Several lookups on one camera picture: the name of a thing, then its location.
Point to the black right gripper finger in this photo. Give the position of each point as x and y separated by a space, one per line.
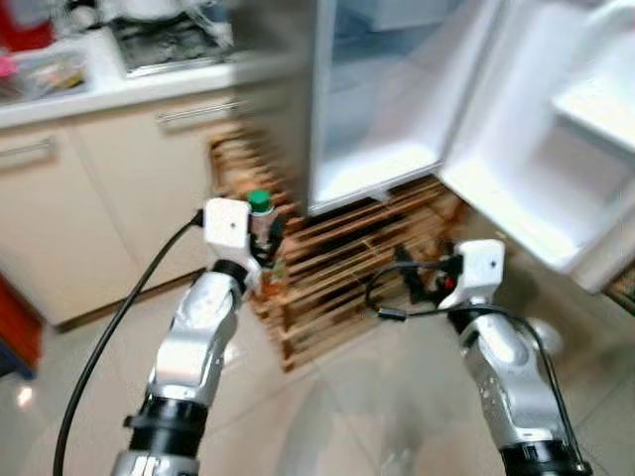
409 280

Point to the cream base cabinet run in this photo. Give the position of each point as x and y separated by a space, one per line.
89 218

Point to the green capped drink bottle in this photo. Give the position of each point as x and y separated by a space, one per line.
260 203

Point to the red floor object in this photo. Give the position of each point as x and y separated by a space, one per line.
20 327

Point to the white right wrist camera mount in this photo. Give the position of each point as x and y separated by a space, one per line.
481 270

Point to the steel gas stove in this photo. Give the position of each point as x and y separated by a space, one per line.
169 45

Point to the white cooking pot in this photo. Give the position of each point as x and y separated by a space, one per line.
149 8

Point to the dark grey small fridge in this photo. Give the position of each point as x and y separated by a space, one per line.
387 89

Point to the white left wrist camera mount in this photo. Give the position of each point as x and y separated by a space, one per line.
226 226

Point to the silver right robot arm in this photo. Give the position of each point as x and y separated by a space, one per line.
516 387

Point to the red kitchen item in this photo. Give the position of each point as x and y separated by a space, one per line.
25 25

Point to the white fridge door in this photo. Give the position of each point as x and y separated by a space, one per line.
536 139

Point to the clear food container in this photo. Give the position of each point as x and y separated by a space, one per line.
45 74

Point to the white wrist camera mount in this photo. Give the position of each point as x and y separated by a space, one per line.
226 226
481 270

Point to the wooden wine rack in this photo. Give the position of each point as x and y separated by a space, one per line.
337 258

